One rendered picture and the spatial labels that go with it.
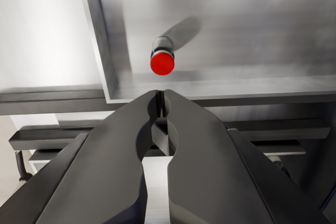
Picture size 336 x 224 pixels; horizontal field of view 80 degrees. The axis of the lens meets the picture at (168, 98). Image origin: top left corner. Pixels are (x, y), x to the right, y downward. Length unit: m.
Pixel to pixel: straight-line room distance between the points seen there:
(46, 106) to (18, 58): 0.06
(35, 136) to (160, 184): 0.20
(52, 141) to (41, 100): 0.06
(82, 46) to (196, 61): 0.12
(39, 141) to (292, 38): 0.31
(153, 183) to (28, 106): 0.21
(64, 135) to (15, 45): 0.11
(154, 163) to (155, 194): 0.08
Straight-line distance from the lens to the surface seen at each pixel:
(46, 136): 0.30
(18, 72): 0.28
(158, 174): 0.34
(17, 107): 0.28
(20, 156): 1.83
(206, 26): 0.21
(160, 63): 0.17
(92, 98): 0.23
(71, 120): 0.29
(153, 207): 0.42
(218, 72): 0.23
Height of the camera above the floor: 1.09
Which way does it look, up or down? 58 degrees down
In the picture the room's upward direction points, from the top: 179 degrees clockwise
